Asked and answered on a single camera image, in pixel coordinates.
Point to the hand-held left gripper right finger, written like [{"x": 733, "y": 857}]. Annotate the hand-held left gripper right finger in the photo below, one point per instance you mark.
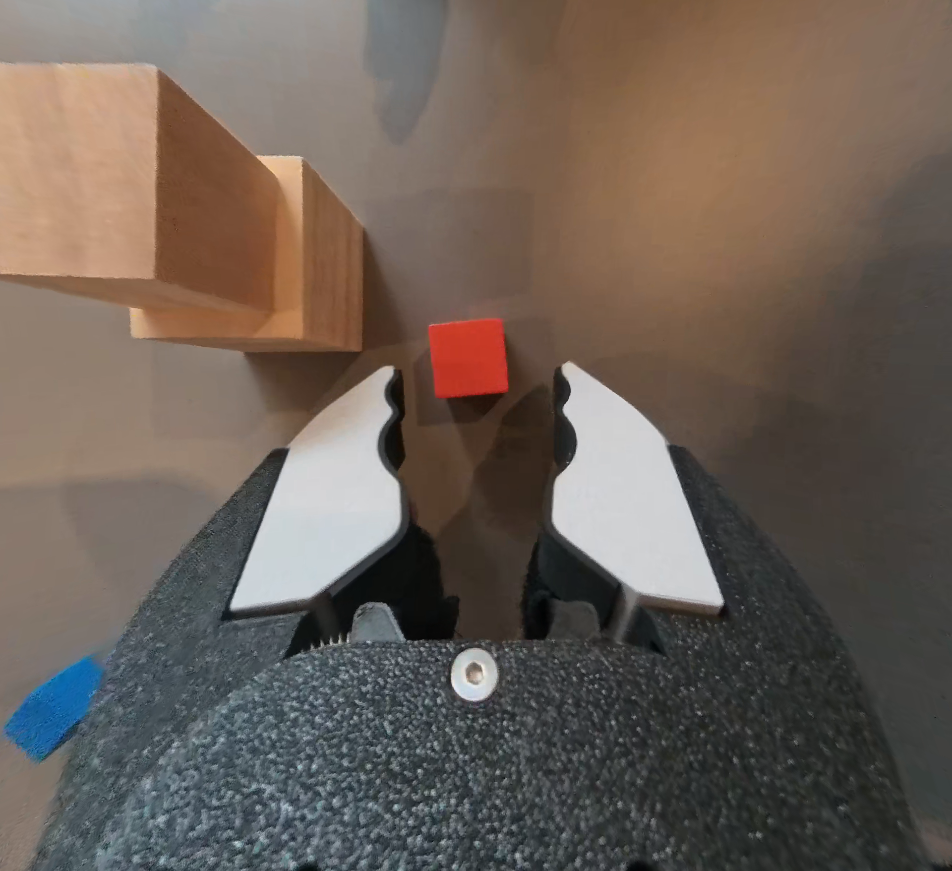
[{"x": 640, "y": 507}]

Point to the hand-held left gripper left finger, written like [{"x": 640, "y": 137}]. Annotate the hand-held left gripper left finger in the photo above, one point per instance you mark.
[{"x": 320, "y": 514}]

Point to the small red cube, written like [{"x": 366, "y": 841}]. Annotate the small red cube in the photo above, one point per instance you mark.
[{"x": 469, "y": 359}]

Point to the medium wooden cube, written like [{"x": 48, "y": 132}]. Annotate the medium wooden cube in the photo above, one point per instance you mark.
[{"x": 320, "y": 269}]

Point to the tiny blue cube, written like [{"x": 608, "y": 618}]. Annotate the tiny blue cube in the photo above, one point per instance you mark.
[{"x": 52, "y": 708}]

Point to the large wooden cube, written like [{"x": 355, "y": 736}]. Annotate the large wooden cube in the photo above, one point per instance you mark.
[{"x": 119, "y": 172}]

